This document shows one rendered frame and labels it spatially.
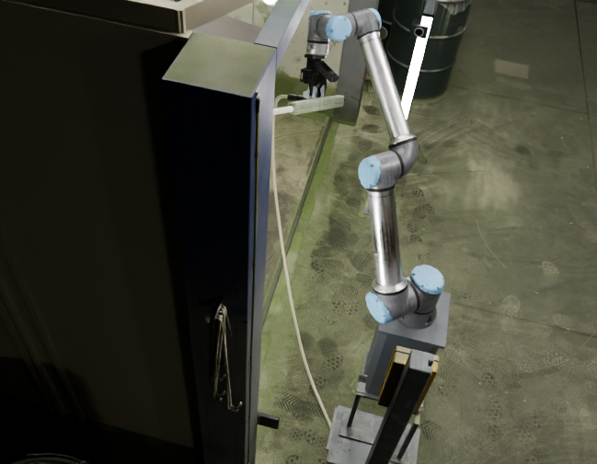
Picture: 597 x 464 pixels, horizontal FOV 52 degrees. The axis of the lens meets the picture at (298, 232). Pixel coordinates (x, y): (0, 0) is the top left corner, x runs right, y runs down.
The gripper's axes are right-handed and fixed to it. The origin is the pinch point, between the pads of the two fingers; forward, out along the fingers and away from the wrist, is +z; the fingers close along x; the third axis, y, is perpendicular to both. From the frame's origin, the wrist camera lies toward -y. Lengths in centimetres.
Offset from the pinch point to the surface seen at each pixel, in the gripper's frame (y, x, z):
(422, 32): 7, -87, -29
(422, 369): -107, 78, 42
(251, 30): 22.0, 18.4, -27.2
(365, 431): -68, 36, 107
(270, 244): 77, -60, 104
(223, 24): 29.2, 27.4, -28.8
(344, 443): -65, 44, 110
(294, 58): 141, -140, 1
